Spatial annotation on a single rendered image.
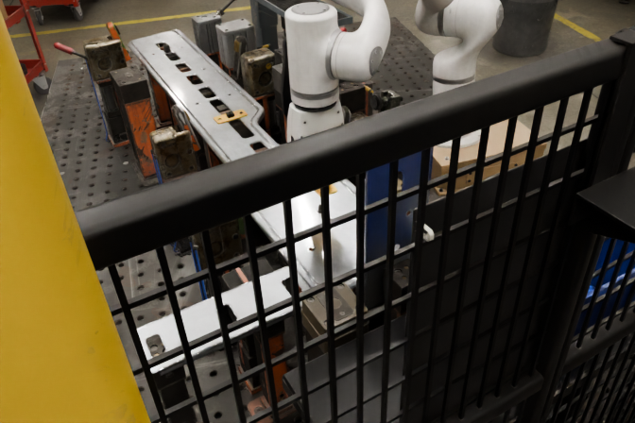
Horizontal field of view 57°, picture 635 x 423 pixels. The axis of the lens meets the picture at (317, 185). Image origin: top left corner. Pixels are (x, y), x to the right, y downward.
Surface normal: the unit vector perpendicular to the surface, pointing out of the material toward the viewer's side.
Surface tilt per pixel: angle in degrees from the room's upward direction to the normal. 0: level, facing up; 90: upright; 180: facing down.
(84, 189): 0
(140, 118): 90
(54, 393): 90
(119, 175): 0
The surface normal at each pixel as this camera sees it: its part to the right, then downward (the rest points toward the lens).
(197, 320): -0.04, -0.81
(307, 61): -0.32, 0.55
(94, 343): 0.89, 0.23
